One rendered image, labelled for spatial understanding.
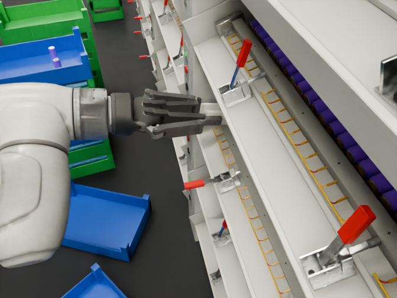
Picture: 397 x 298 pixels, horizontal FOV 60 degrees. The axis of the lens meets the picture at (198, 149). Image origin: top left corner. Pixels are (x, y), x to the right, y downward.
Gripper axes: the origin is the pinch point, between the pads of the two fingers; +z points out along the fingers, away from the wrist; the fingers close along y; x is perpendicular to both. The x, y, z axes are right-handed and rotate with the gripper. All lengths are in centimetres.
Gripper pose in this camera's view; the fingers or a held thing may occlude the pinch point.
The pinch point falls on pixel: (218, 113)
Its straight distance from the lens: 66.5
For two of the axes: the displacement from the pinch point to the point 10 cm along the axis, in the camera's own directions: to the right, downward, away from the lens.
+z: 9.6, -0.3, 2.7
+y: -2.2, -6.9, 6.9
